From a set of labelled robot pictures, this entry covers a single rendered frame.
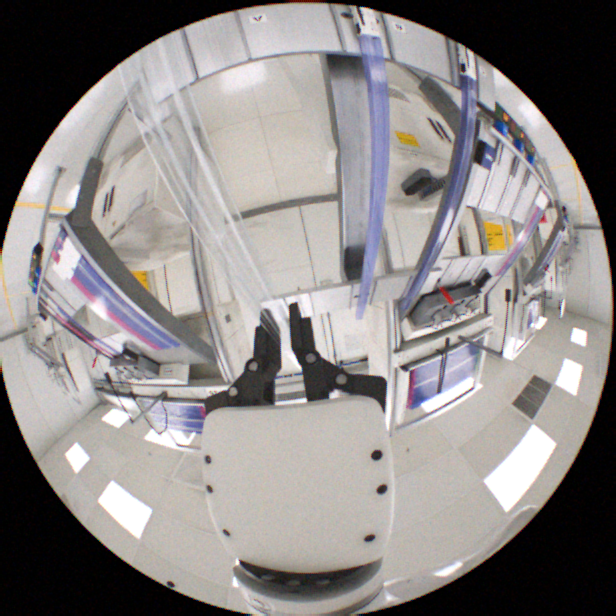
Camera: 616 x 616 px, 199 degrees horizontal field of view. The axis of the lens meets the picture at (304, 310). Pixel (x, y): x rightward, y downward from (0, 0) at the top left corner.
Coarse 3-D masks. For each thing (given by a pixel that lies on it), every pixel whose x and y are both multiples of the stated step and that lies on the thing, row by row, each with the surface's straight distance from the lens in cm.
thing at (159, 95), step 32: (128, 64) 7; (160, 64) 6; (128, 96) 7; (160, 96) 6; (192, 96) 7; (160, 128) 6; (192, 128) 5; (160, 160) 6; (192, 160) 5; (192, 192) 6; (224, 192) 6; (192, 224) 6; (224, 224) 6; (224, 256) 7; (256, 256) 7; (256, 288) 8; (288, 320) 12; (288, 352) 15
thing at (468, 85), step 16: (464, 80) 26; (464, 96) 25; (464, 112) 25; (464, 128) 25; (464, 144) 24; (464, 160) 25; (464, 176) 25; (448, 192) 26; (448, 208) 26; (448, 224) 27; (432, 240) 29; (432, 256) 30; (416, 288) 35
